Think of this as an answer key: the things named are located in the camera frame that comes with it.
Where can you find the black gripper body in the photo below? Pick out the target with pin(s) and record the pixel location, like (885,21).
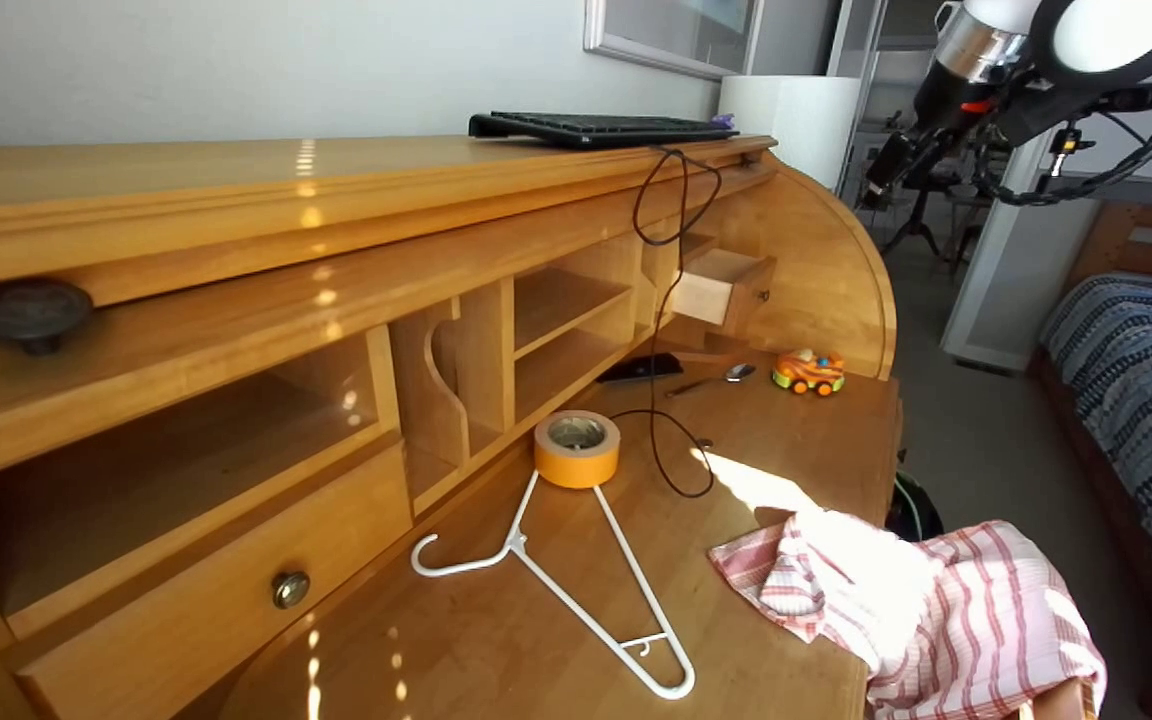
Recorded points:
(938,105)

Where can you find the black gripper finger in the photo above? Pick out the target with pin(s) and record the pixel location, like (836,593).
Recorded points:
(890,164)

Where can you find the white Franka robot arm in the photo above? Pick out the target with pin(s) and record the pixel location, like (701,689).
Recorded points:
(1123,34)

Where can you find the large wooden drawer with knob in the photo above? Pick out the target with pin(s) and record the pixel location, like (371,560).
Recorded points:
(189,586)

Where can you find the black tripod stand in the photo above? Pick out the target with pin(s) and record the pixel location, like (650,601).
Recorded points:
(925,213)

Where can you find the white pillar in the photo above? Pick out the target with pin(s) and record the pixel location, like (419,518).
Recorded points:
(988,283)

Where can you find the purple crumpled object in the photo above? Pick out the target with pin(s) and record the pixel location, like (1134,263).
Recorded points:
(723,126)

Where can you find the yellow toy car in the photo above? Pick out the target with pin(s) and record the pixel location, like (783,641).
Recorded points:
(811,373)

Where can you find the small grey object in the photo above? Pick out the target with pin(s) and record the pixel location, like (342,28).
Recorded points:
(738,373)

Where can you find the black computer keyboard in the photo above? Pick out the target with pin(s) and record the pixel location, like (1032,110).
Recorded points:
(590,129)

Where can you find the blue striped bed blanket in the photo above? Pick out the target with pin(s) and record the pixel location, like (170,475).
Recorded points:
(1138,387)

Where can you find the black bag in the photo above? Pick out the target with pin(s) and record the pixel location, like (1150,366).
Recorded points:
(914,511)

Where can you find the orange tape roll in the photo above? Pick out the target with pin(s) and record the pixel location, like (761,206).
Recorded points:
(577,450)

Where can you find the red striped cloth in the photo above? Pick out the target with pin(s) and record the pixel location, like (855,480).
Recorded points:
(949,614)

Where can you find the wooden roll-top desk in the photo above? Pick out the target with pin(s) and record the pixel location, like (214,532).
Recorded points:
(200,241)

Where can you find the dark round desk knob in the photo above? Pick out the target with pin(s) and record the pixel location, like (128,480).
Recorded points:
(25,308)

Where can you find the wooden bed frame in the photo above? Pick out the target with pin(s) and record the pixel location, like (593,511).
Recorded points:
(1123,245)

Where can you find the grey framed wall picture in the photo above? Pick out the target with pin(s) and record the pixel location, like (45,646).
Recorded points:
(661,34)

